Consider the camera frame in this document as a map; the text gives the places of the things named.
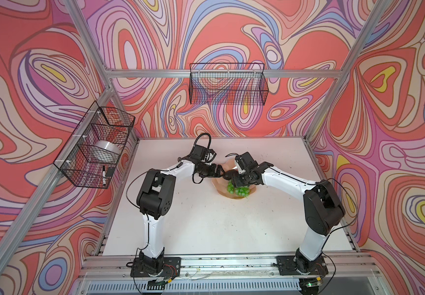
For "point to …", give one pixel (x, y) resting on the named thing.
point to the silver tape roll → (109, 145)
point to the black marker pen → (104, 176)
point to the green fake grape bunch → (241, 190)
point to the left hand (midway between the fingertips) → (220, 172)
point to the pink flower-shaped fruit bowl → (220, 184)
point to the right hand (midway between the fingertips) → (239, 183)
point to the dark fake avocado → (230, 174)
